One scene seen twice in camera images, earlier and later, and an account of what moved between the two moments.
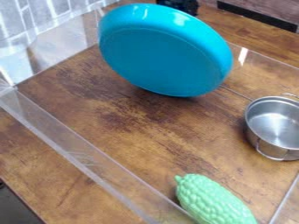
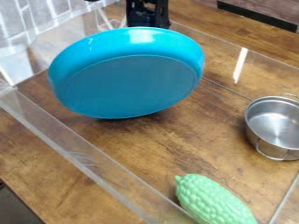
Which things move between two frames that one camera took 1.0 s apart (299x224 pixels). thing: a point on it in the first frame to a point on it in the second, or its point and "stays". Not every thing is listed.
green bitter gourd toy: x=209 y=204 stays
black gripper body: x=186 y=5 to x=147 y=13
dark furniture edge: x=257 y=16 stays
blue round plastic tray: x=170 y=47 to x=126 y=72
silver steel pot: x=271 y=123 stays
